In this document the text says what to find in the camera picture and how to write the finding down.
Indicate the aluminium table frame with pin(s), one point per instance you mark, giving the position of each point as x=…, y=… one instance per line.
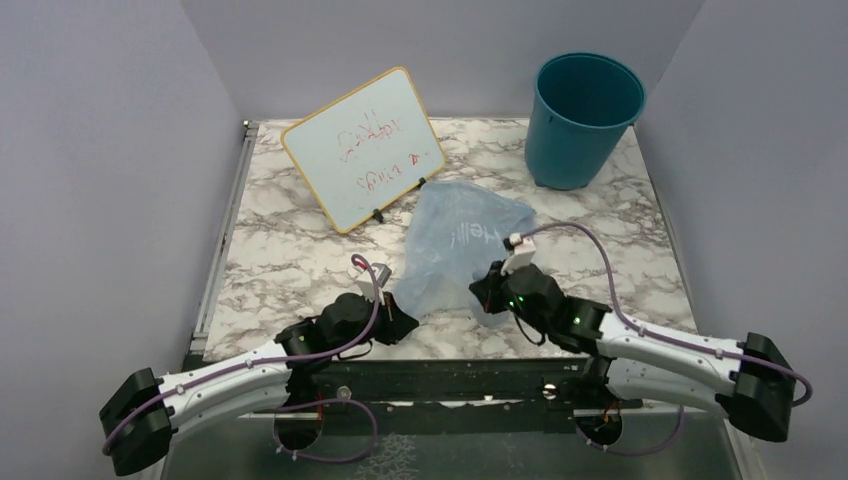
x=206, y=308

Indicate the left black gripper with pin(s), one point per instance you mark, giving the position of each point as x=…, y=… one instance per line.
x=396, y=323

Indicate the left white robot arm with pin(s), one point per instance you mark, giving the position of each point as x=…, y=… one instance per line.
x=148, y=413

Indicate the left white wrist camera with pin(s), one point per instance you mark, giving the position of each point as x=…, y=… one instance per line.
x=371, y=283

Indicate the yellow framed whiteboard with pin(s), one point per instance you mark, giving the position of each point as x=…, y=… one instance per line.
x=365, y=150

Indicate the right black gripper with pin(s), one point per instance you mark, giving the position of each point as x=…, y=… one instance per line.
x=487, y=287

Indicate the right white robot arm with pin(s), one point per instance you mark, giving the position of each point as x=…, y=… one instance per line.
x=749, y=382

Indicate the blue plastic trash bag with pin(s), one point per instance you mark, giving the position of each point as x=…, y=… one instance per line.
x=456, y=232

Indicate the teal plastic trash bin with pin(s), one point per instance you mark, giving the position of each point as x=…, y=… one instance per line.
x=583, y=104

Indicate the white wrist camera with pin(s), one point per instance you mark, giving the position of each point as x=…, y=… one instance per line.
x=371, y=283
x=520, y=251

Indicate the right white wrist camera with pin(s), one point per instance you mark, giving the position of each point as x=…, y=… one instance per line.
x=520, y=251

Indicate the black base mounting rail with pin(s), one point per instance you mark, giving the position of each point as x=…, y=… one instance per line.
x=433, y=397

